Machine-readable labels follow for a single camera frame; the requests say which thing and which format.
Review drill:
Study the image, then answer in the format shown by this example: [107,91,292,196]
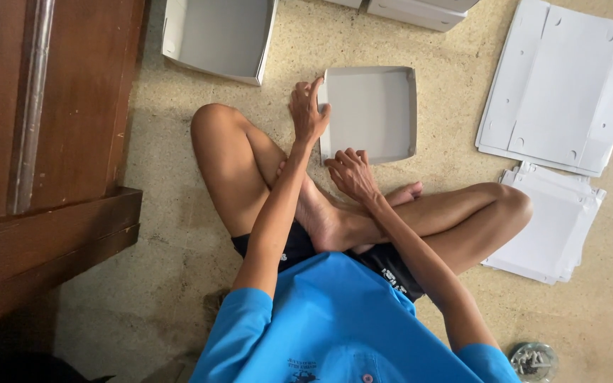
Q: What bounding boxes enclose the person's blue shirt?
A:
[189,251,523,383]

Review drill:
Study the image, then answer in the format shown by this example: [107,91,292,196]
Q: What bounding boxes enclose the large flat white cardboard sheets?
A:
[475,0,613,178]

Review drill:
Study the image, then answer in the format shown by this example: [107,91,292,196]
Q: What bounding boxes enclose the person's right hand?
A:
[324,149,385,206]

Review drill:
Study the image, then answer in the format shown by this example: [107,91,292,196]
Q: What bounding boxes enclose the small grey cardboard tray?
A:
[317,66,418,166]

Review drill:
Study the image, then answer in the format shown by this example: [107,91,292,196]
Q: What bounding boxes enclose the person's left hand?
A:
[289,77,332,145]

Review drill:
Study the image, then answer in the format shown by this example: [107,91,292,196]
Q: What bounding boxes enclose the grey metal bar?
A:
[7,0,56,216]

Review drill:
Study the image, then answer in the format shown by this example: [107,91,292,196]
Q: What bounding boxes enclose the person's right leg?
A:
[277,162,534,278]

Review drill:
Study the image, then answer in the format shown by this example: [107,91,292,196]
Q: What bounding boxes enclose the person's black shorts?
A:
[231,221,427,303]

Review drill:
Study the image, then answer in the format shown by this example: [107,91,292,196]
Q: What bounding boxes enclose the large grey open cardboard box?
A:
[161,0,280,87]

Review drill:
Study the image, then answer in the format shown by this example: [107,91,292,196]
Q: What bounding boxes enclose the brown wooden cabinet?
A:
[0,0,151,383]

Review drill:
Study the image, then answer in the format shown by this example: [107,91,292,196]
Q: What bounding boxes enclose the stack of small flat cardboard blanks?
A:
[481,161,607,286]

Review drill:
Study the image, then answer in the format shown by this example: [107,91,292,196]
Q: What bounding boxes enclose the person's left leg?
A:
[190,103,425,255]

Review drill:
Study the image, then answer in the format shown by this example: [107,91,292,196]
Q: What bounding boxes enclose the glass ashtray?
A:
[508,342,559,383]

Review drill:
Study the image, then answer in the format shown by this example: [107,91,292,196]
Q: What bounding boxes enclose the white closed cardboard box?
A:
[423,0,481,13]
[366,0,469,33]

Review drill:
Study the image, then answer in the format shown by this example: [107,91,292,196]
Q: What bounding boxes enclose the person's leg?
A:
[277,162,534,278]
[190,103,425,255]

